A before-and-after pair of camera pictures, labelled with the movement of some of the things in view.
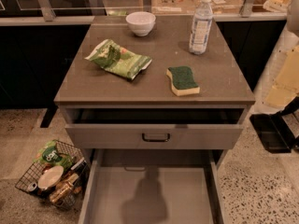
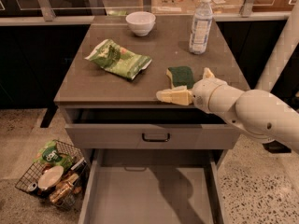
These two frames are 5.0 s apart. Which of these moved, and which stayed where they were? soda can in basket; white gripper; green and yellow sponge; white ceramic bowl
Moved: white gripper
Stayed: white ceramic bowl; soda can in basket; green and yellow sponge
